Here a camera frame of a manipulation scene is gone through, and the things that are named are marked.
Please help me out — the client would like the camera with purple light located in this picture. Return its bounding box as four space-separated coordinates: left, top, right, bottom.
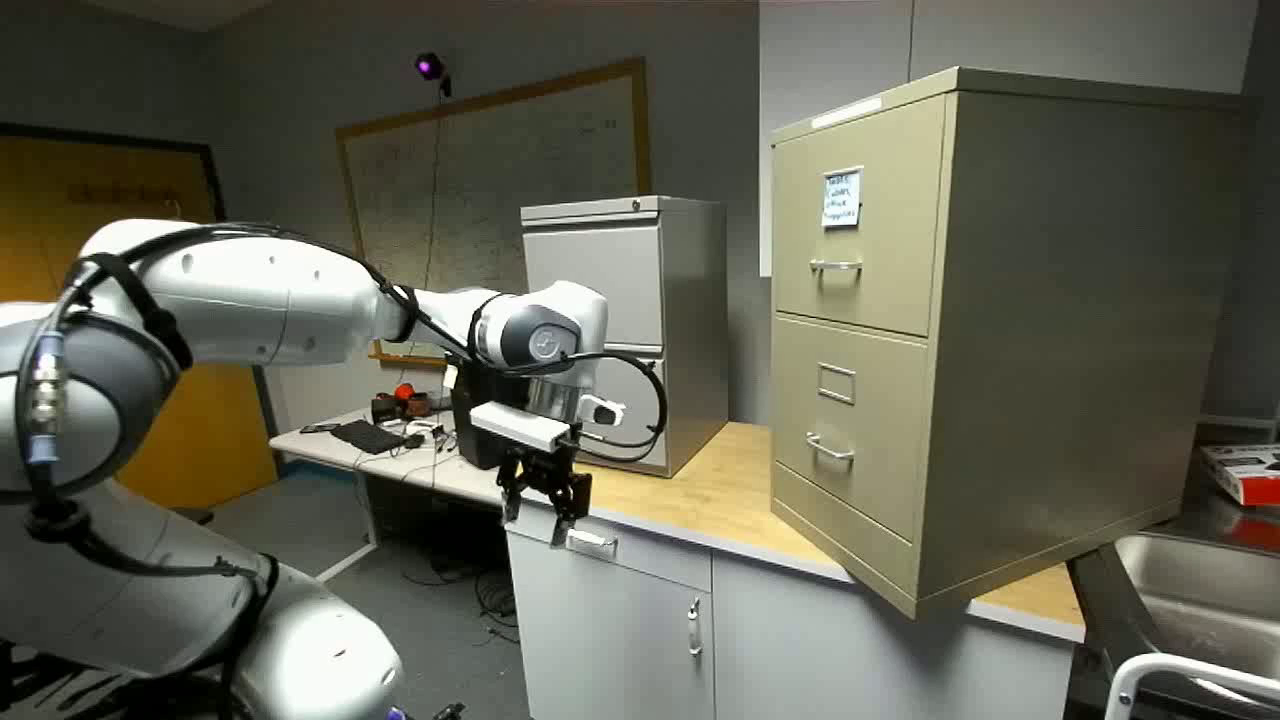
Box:
410 48 457 99

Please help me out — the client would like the grey counter cabinet door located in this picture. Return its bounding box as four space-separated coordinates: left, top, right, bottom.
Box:
509 533 711 720

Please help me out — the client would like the silver counter drawer handle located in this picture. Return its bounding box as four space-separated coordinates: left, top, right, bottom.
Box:
562 519 620 564

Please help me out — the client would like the white blue paper label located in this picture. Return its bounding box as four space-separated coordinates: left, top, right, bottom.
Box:
817 162 867 231

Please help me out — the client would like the grey counter drawer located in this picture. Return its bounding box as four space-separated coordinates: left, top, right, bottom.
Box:
505 495 711 593

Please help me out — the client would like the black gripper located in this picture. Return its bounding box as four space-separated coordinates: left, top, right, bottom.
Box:
494 445 596 549

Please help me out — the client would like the metal handle of unlabelled drawer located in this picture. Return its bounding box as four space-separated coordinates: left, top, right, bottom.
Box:
805 429 859 478

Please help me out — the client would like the black keyboard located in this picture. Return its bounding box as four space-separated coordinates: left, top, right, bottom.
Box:
329 417 429 456

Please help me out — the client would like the beige filing cabinet body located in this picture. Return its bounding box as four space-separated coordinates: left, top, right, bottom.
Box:
763 63 1256 624

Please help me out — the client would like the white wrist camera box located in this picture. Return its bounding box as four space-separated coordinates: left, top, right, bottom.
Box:
469 395 576 456

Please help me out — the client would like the grey counter cabinet wooden top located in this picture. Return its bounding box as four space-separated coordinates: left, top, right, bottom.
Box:
495 418 1094 720

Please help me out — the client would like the red desk object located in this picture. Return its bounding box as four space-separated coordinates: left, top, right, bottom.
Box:
373 381 442 423

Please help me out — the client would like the stainless steel sink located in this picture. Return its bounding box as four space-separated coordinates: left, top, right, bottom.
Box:
1073 522 1280 720

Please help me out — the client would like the grey filing cabinet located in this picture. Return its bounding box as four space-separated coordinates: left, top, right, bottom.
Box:
518 192 736 478

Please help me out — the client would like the wood framed whiteboard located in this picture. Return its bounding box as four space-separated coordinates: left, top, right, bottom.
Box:
333 56 655 368

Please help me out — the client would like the white metal rail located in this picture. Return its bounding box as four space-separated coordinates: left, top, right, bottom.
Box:
1102 649 1280 720

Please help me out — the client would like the metal handle of labelled drawer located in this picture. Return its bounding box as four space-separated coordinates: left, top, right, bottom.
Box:
808 251 867 295

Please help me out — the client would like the white desk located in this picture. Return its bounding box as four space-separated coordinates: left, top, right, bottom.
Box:
266 403 513 513

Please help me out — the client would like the yellow door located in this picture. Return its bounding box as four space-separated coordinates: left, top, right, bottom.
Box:
0 122 281 514

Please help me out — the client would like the beige drawer with paper label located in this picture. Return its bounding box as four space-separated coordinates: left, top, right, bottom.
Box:
769 93 957 341

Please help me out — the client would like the red white box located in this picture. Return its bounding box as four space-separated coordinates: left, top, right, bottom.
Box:
1198 439 1280 513

